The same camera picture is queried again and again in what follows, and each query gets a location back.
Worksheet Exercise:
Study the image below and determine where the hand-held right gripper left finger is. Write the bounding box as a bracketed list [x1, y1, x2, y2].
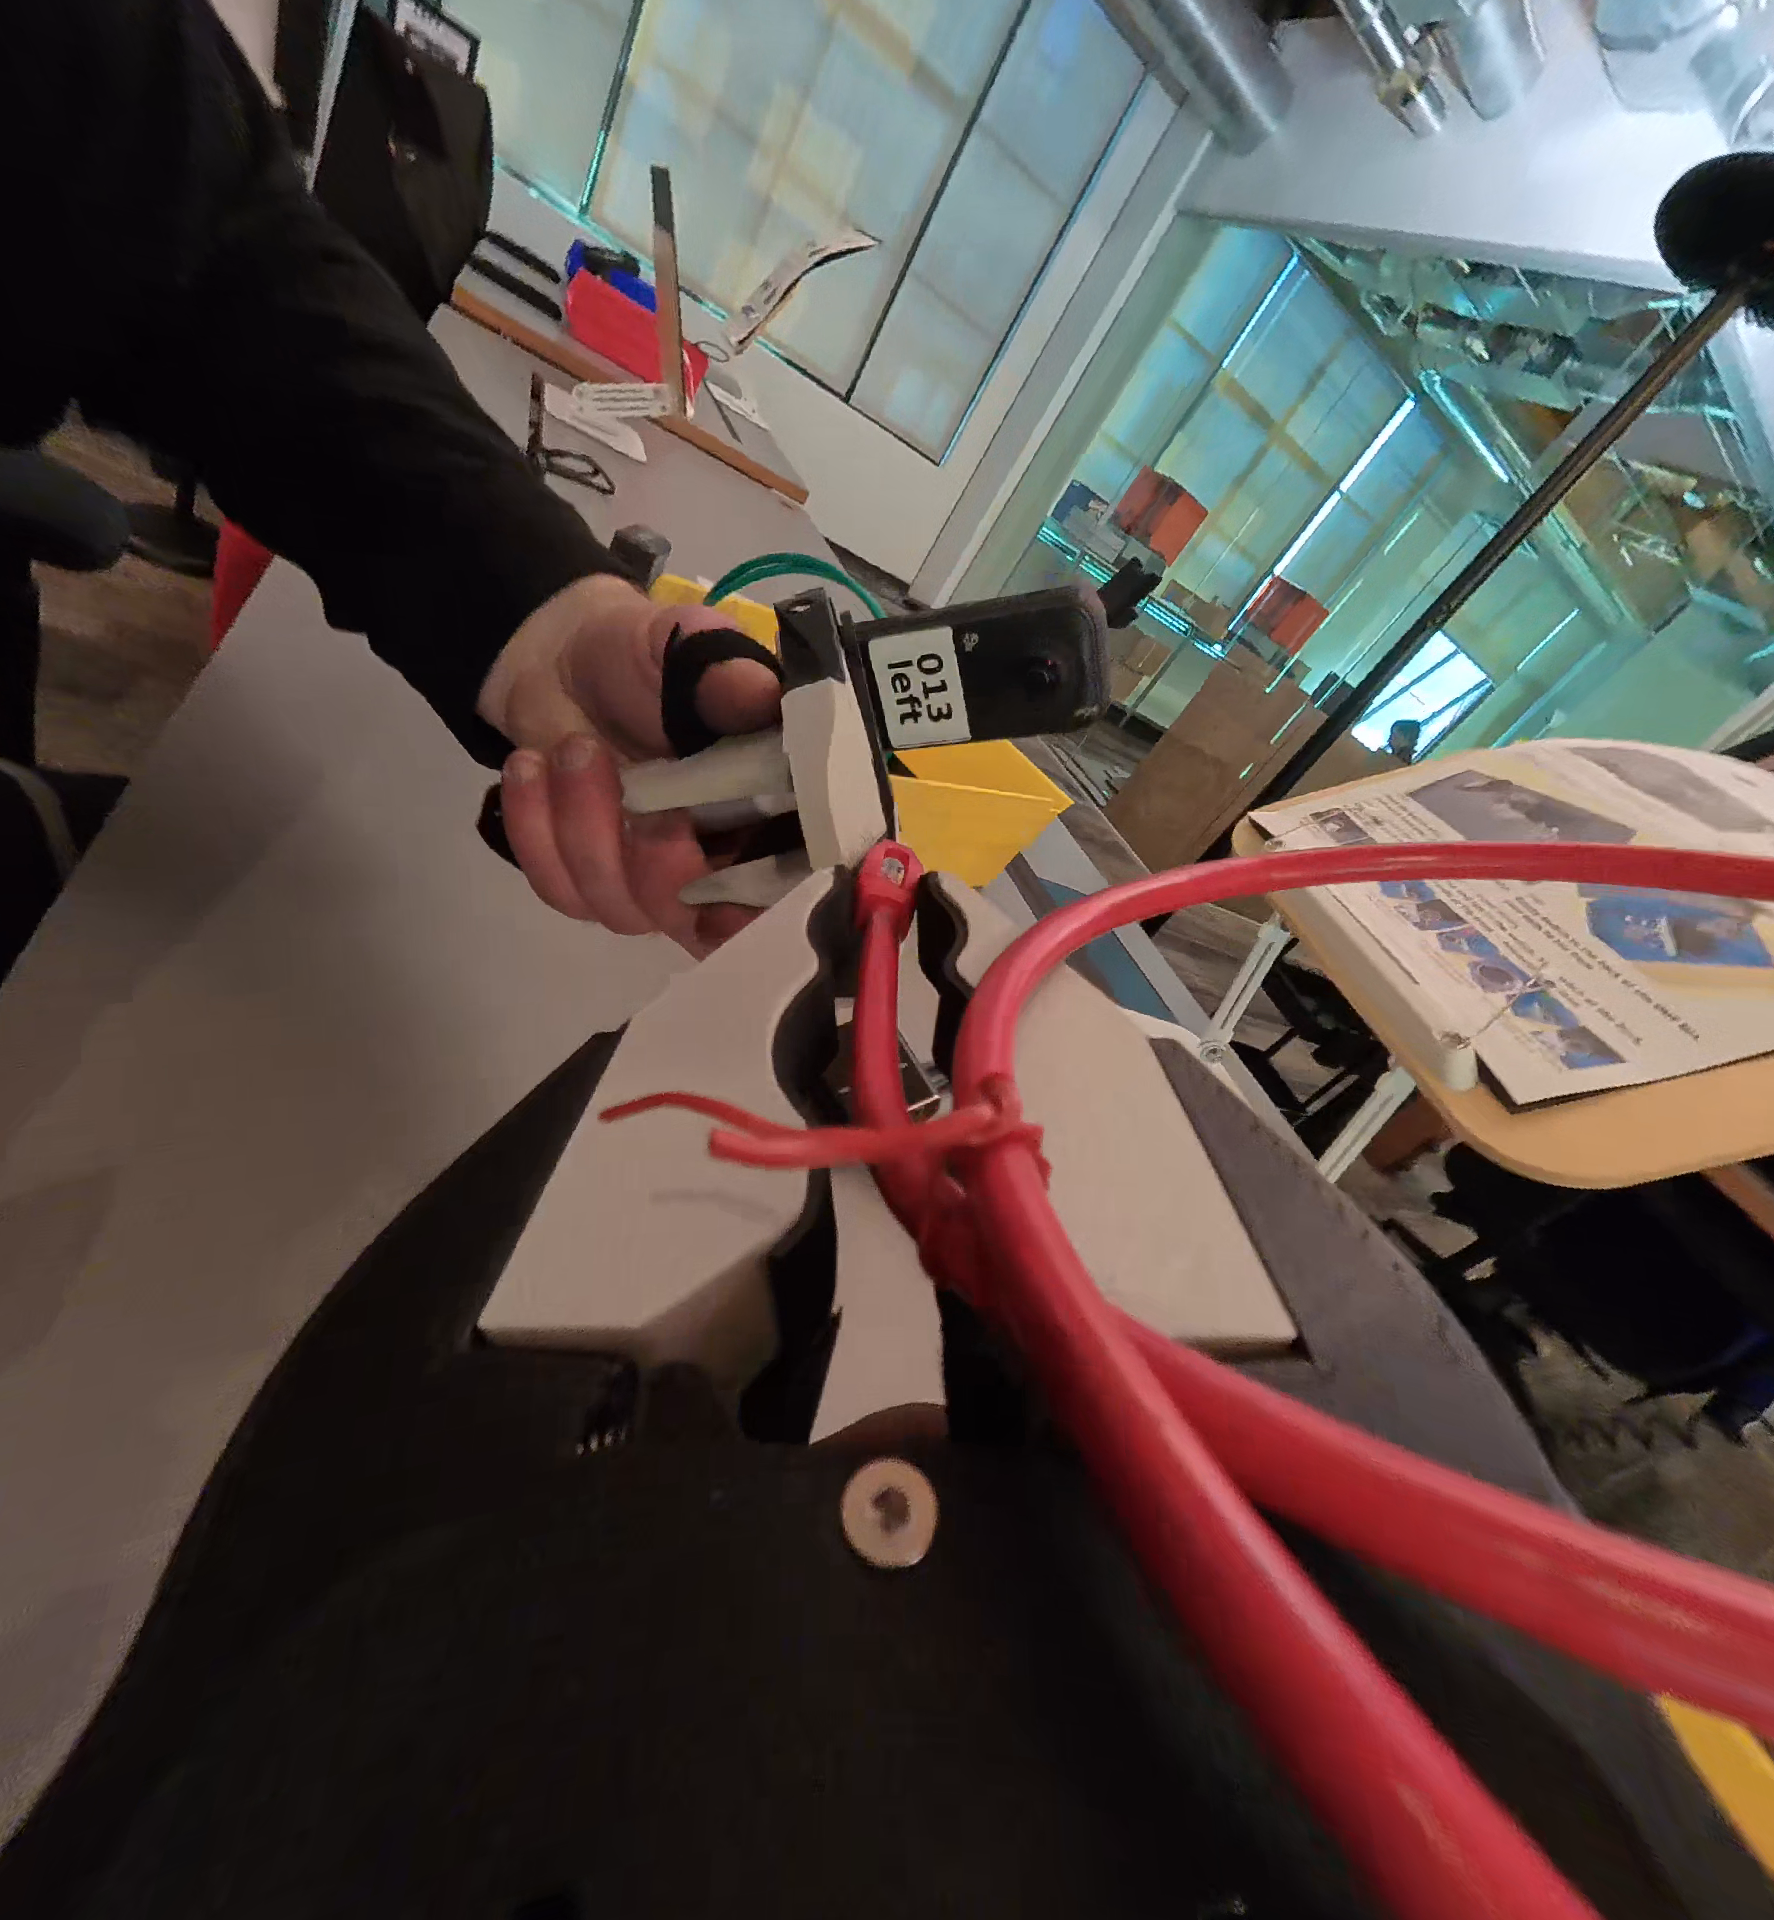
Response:
[474, 869, 850, 1433]

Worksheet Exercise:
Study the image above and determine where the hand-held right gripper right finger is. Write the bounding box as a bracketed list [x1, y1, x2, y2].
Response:
[916, 875, 1304, 1352]

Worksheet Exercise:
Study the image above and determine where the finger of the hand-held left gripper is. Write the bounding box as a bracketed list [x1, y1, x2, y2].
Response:
[781, 672, 899, 878]

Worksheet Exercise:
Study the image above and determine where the yellow plastic bin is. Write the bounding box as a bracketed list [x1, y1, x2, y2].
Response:
[646, 577, 1075, 890]

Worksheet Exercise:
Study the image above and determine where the red ethernet cable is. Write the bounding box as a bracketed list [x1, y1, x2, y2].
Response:
[599, 839, 1774, 1920]

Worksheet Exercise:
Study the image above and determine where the person's left forearm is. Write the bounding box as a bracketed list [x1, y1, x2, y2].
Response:
[0, 0, 629, 770]

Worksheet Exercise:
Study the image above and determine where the person's left hand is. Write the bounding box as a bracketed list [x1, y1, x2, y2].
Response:
[475, 574, 791, 962]

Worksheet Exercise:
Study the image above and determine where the red twist tie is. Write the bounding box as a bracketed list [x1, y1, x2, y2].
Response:
[599, 1082, 1051, 1202]

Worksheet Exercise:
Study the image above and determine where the blue table mat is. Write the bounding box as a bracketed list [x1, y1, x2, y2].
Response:
[1029, 839, 1203, 1037]

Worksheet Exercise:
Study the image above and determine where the cardboard box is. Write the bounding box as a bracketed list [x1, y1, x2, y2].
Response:
[1127, 675, 1331, 880]

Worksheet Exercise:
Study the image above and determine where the white document stand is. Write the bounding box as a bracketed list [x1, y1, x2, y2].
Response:
[1193, 885, 1480, 1187]

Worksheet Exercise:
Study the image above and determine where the red tool box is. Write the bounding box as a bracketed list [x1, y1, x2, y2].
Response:
[563, 240, 708, 398]

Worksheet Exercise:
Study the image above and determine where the black stand pole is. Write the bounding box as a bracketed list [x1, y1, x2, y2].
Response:
[1265, 150, 1774, 785]

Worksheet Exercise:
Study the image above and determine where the printed instruction sheet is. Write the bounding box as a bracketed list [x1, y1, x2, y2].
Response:
[1254, 741, 1774, 1109]

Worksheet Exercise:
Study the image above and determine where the yellow floor tape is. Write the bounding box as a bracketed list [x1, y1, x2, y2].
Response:
[1659, 1695, 1774, 1906]

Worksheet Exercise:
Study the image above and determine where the green cable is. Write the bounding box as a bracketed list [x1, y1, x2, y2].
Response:
[713, 552, 889, 620]

